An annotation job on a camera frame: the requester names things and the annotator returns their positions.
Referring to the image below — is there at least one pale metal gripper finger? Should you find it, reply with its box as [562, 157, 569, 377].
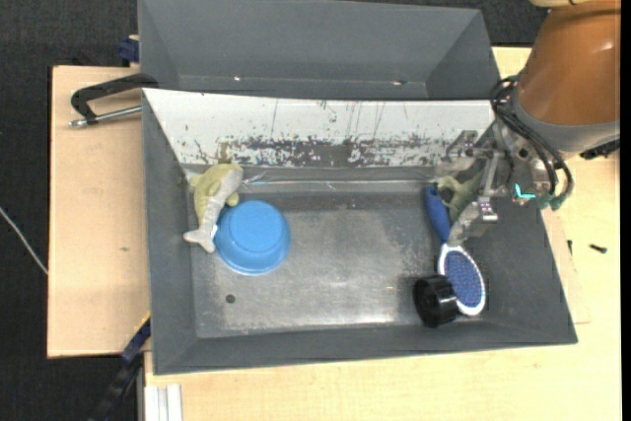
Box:
[435, 129, 490, 176]
[447, 194, 500, 246]

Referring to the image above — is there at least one green toy dinosaur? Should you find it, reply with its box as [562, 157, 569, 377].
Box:
[436, 173, 483, 219]

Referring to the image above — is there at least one blue and white hairbrush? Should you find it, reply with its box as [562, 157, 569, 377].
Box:
[424, 184, 488, 317]

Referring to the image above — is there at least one black round cap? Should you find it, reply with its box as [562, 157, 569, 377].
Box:
[412, 274, 460, 329]

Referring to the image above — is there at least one green and grey toy shark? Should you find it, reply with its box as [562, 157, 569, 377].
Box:
[182, 162, 245, 254]

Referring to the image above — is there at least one grey metal bin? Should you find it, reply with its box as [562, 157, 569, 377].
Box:
[136, 0, 579, 376]

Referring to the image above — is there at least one blue plastic bowl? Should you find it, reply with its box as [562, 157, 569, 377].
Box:
[213, 199, 293, 276]

